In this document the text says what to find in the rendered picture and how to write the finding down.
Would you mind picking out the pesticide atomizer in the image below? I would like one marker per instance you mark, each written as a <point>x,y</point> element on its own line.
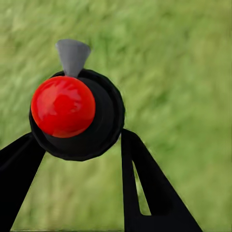
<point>78,114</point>

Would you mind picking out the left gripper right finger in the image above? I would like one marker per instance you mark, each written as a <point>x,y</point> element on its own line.
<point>168,212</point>

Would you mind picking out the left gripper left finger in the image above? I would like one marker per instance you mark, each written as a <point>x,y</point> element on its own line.
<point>19,163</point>

